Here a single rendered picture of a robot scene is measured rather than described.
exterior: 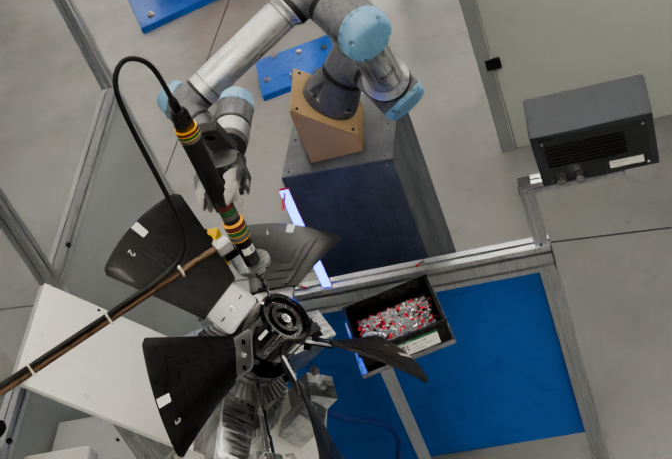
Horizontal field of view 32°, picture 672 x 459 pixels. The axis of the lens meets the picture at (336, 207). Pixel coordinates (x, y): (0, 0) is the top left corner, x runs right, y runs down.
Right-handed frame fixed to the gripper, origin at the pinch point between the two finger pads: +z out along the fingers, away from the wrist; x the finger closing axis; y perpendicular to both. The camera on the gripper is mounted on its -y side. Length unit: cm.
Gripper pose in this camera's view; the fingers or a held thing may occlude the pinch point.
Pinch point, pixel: (214, 199)
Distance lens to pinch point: 225.1
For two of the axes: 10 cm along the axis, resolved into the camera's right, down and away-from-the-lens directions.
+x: -9.5, 2.0, 2.3
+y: 3.0, 7.2, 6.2
